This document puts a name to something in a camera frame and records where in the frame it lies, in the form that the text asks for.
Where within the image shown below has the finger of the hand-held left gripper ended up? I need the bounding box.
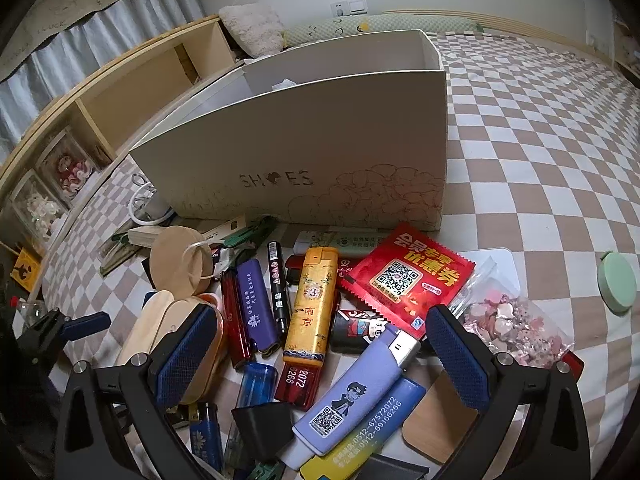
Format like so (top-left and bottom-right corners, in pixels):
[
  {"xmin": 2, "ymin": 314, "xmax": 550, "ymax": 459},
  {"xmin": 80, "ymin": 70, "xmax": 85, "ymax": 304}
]
[{"xmin": 62, "ymin": 311, "xmax": 112, "ymax": 341}]

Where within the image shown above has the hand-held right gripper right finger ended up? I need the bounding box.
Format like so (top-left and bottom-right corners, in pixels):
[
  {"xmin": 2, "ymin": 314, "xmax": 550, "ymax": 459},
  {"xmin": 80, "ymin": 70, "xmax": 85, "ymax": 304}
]
[{"xmin": 425, "ymin": 304, "xmax": 588, "ymax": 480}]

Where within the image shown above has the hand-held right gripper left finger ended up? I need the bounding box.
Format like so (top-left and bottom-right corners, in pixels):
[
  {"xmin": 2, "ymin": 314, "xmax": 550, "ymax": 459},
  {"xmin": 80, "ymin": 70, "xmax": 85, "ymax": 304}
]
[{"xmin": 52, "ymin": 304, "xmax": 223, "ymax": 480}]

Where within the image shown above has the lilac cartoon lighter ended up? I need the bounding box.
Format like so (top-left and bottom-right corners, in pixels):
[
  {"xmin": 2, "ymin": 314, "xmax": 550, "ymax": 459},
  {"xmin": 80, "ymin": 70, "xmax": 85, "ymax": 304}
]
[{"xmin": 291, "ymin": 324, "xmax": 422, "ymax": 461}]

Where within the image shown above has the white cardboard shoe box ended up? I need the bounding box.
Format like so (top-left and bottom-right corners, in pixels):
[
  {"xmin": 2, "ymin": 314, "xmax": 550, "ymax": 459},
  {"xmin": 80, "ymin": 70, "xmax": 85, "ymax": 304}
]
[{"xmin": 128, "ymin": 29, "xmax": 447, "ymax": 232}]

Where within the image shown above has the red translucent lighter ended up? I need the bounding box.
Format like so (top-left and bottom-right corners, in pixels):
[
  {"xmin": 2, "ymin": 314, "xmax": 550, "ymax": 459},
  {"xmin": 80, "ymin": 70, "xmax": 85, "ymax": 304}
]
[{"xmin": 220, "ymin": 269, "xmax": 253, "ymax": 368}]

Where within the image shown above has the pink beads bag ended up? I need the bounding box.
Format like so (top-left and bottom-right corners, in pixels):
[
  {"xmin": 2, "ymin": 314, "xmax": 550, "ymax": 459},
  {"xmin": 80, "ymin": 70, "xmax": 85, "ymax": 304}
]
[{"xmin": 447, "ymin": 255, "xmax": 577, "ymax": 369}]

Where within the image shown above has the yellow black sign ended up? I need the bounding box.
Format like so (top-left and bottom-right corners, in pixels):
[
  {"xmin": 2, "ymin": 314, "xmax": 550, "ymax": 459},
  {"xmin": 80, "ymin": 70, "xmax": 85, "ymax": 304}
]
[{"xmin": 10, "ymin": 247, "xmax": 44, "ymax": 292}]

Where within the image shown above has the blue translucent lighter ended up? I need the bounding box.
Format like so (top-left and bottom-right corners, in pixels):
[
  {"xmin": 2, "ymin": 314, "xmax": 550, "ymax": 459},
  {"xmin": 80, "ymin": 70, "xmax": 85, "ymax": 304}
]
[{"xmin": 222, "ymin": 362, "xmax": 279, "ymax": 471}]

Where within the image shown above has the dark blue flower lighter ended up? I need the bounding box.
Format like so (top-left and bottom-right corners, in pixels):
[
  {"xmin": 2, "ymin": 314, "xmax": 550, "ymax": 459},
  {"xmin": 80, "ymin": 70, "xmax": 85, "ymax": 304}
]
[{"xmin": 189, "ymin": 402, "xmax": 225, "ymax": 473}]

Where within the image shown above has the purple lighter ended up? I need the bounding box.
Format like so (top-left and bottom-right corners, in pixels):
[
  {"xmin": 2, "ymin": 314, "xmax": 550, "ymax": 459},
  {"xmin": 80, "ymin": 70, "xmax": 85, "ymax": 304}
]
[{"xmin": 235, "ymin": 259, "xmax": 281, "ymax": 356}]

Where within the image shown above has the red foil packet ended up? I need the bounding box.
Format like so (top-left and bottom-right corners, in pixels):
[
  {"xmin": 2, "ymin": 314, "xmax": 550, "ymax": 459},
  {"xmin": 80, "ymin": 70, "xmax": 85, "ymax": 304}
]
[{"xmin": 336, "ymin": 222, "xmax": 475, "ymax": 342}]

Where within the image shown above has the round wooden disc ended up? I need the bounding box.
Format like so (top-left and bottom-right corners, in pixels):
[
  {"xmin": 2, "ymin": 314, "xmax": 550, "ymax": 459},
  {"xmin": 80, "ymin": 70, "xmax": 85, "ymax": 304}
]
[{"xmin": 150, "ymin": 225, "xmax": 215, "ymax": 297}]

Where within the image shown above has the black cartoon lighter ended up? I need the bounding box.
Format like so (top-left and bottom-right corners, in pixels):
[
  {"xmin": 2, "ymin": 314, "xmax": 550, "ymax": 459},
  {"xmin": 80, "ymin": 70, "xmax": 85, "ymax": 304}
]
[{"xmin": 330, "ymin": 307, "xmax": 389, "ymax": 354}]

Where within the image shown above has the long wooden block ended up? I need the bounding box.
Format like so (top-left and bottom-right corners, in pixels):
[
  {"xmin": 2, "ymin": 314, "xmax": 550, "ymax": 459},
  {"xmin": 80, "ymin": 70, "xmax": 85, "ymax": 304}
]
[{"xmin": 129, "ymin": 216, "xmax": 249, "ymax": 247}]

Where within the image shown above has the black plastic wedge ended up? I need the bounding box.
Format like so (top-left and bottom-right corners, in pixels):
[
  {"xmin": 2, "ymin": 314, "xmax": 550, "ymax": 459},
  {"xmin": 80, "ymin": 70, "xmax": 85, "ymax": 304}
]
[{"xmin": 231, "ymin": 400, "xmax": 296, "ymax": 463}]

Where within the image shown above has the dark red lighter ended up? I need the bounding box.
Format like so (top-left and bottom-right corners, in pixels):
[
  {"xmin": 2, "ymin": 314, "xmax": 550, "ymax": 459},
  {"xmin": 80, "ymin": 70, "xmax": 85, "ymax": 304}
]
[{"xmin": 274, "ymin": 362, "xmax": 323, "ymax": 411}]

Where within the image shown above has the black marker pen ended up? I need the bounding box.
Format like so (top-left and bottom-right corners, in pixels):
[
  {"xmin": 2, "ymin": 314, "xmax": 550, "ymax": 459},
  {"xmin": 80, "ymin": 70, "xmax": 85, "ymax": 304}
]
[{"xmin": 267, "ymin": 241, "xmax": 292, "ymax": 333}]

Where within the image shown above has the white flower display box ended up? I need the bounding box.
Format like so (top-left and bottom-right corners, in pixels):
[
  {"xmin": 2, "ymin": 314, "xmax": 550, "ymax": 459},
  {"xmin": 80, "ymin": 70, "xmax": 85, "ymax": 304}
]
[{"xmin": 7, "ymin": 170, "xmax": 71, "ymax": 246}]

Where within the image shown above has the orange lighter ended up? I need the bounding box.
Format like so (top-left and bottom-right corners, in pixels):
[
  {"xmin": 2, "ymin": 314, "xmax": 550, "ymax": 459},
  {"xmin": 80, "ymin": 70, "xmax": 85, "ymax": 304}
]
[{"xmin": 282, "ymin": 246, "xmax": 340, "ymax": 365}]

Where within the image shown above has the green plastic clip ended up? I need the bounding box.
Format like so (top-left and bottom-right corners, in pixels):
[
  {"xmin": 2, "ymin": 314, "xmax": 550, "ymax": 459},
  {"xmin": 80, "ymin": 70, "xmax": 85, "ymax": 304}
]
[{"xmin": 222, "ymin": 220, "xmax": 274, "ymax": 249}]

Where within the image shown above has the white green lighter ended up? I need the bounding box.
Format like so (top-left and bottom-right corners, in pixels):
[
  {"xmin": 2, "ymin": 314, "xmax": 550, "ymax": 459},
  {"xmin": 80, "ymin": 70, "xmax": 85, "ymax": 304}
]
[{"xmin": 294, "ymin": 230, "xmax": 386, "ymax": 259}]

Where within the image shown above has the yellow lighter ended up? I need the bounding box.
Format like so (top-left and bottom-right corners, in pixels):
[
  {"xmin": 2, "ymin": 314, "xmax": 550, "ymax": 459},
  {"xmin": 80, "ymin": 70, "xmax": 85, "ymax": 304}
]
[{"xmin": 299, "ymin": 437, "xmax": 381, "ymax": 480}]

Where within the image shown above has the mint round case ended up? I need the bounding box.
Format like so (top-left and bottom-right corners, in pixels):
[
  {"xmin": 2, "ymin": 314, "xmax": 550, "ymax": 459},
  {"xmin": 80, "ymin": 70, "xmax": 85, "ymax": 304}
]
[{"xmin": 597, "ymin": 251, "xmax": 637, "ymax": 313}]

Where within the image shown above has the checkered bed sheet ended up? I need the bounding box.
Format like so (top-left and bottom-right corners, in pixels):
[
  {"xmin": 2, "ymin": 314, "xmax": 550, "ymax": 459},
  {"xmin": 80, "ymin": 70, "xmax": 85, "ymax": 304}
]
[{"xmin": 40, "ymin": 30, "xmax": 640, "ymax": 480}]

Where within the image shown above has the wooden bedside shelf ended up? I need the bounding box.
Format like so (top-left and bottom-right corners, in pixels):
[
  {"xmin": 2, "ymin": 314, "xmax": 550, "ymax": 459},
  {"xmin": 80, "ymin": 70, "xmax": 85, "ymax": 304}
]
[{"xmin": 0, "ymin": 15, "xmax": 246, "ymax": 286}]

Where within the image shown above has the white curtain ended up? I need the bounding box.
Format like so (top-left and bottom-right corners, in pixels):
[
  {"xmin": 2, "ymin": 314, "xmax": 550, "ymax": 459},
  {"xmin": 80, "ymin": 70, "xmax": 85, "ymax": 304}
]
[{"xmin": 0, "ymin": 0, "xmax": 206, "ymax": 146}]

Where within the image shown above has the beige curtain valance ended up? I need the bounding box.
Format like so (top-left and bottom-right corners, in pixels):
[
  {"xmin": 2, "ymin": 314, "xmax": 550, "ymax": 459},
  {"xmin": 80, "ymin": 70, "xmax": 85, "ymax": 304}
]
[{"xmin": 0, "ymin": 0, "xmax": 196, "ymax": 81}]

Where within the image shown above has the fluffy white pillow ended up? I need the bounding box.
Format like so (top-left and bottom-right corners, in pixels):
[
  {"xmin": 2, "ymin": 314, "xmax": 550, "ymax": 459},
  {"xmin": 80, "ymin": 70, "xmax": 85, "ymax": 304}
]
[{"xmin": 218, "ymin": 4, "xmax": 286, "ymax": 58}]

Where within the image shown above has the green bolster pillow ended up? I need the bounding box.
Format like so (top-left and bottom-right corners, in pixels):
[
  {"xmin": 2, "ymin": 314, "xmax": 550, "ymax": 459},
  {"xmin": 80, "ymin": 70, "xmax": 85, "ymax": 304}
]
[{"xmin": 282, "ymin": 14, "xmax": 481, "ymax": 48}]

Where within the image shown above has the wooden open cabinet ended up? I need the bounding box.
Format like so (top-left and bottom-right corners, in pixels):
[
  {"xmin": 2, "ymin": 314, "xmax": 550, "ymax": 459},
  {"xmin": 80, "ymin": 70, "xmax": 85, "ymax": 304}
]
[{"xmin": 612, "ymin": 10, "xmax": 640, "ymax": 86}]

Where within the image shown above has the clear ring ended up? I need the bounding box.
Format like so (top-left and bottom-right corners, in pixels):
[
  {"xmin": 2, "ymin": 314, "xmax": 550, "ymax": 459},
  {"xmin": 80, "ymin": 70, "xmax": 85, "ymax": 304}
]
[{"xmin": 182, "ymin": 241, "xmax": 215, "ymax": 282}]

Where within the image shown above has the white wall socket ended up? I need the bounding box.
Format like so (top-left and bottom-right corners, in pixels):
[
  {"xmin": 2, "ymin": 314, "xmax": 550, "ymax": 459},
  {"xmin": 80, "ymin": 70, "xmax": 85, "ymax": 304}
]
[{"xmin": 330, "ymin": 0, "xmax": 370, "ymax": 17}]

